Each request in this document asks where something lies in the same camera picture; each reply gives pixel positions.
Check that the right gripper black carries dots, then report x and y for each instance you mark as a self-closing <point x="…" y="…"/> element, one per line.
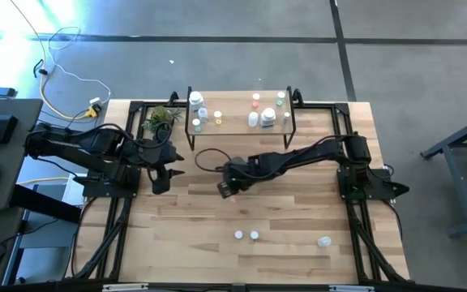
<point x="241" y="172"/>

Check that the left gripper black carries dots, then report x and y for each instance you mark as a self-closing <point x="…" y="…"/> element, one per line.
<point x="158" y="158"/>

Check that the pink translucent pill bottle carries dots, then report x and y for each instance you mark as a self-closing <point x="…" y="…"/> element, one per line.
<point x="238" y="234"/>

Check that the green pill bottle with tablets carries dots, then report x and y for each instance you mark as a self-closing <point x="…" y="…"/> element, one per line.
<point x="254" y="235"/>

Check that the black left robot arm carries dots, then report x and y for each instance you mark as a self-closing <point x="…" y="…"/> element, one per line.
<point x="75" y="148"/>

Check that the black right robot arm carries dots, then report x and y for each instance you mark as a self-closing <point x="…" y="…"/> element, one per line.
<point x="306" y="152"/>

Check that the wooden shelf with black legs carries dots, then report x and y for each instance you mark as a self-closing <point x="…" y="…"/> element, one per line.
<point x="233" y="105"/>

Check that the potted green plant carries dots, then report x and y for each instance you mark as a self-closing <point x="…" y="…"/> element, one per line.
<point x="158" y="117"/>

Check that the yellow plug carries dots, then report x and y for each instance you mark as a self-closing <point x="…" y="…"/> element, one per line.
<point x="91" y="112"/>

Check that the white power adapter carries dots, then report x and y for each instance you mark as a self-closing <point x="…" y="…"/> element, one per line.
<point x="95" y="101"/>

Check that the black desk beam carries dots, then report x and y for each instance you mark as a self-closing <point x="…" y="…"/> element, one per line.
<point x="43" y="203"/>

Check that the grey floor box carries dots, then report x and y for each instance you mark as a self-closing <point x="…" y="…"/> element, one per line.
<point x="55" y="235"/>

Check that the grey desk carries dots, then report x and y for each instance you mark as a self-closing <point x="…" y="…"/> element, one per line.
<point x="18" y="162"/>

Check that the blue-grey metal table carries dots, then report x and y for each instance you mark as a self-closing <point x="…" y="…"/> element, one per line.
<point x="458" y="136"/>

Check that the black metal table frame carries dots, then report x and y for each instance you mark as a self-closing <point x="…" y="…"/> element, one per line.
<point x="135" y="106"/>

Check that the silver frame bracket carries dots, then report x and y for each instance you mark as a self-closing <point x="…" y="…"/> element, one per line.
<point x="124" y="287"/>
<point x="351" y="288"/>

